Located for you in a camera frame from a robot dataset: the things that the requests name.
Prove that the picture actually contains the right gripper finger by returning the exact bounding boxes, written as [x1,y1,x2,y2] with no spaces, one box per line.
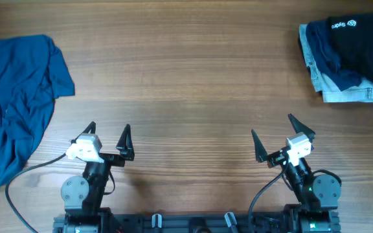
[251,129,268,162]
[288,113,315,142]

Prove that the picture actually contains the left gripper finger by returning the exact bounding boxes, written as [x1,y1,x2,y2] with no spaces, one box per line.
[71,121,96,144]
[116,124,135,161]

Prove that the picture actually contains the blue t-shirt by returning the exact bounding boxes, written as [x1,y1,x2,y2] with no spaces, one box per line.
[0,34,74,187]

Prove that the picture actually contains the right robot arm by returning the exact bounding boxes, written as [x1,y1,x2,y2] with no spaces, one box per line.
[247,114,342,232]

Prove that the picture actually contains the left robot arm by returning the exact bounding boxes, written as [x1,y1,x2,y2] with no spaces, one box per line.
[52,122,135,233]

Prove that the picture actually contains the light grey denim shorts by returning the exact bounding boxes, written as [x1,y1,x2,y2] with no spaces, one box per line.
[299,25,373,103]

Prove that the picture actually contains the navy blue folded garment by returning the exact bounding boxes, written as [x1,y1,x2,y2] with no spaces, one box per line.
[306,21,361,91]

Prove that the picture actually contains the black garment with white logo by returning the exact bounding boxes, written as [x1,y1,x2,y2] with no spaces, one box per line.
[326,13,373,82]

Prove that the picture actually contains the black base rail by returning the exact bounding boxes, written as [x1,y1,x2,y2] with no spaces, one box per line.
[52,212,341,233]

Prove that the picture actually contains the left black cable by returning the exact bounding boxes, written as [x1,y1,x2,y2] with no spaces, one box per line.
[5,152,67,233]

